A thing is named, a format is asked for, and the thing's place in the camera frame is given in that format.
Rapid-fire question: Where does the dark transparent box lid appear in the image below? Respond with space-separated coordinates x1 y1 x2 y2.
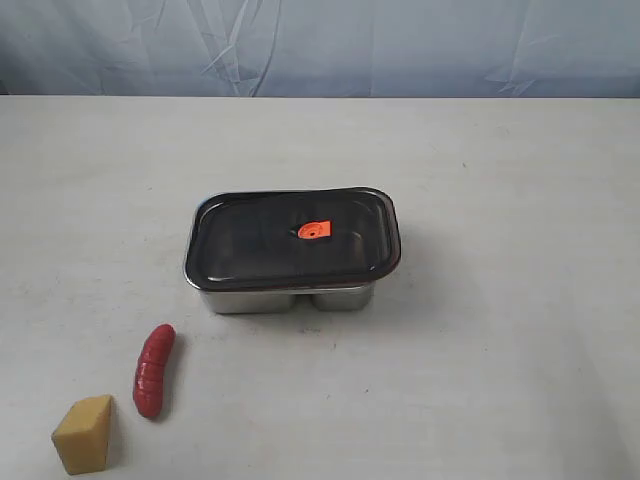
185 186 404 292

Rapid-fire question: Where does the red toy sausage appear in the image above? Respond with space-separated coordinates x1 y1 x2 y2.
132 324 176 419

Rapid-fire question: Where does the yellow toy cheese wedge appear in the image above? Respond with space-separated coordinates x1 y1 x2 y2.
51 395 113 475

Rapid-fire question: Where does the stainless steel lunch box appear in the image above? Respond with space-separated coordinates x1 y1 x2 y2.
186 193 401 316

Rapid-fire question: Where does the blue-grey backdrop cloth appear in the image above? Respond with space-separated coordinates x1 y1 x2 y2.
1 1 639 98

